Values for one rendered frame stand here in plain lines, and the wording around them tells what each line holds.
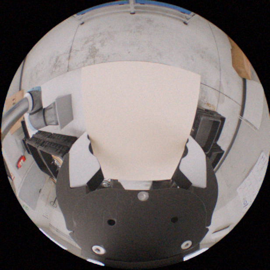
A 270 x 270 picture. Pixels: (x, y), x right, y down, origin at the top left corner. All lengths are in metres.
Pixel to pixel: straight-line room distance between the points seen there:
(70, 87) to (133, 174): 0.60
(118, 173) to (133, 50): 1.27
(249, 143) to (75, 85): 2.94
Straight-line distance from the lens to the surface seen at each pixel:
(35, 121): 0.62
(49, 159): 0.90
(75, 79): 0.63
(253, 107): 2.55
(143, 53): 1.29
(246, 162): 2.71
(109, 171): 0.15
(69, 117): 0.64
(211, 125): 1.12
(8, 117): 0.47
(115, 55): 1.31
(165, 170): 0.15
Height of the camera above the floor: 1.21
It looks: 60 degrees down
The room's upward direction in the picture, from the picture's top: 180 degrees counter-clockwise
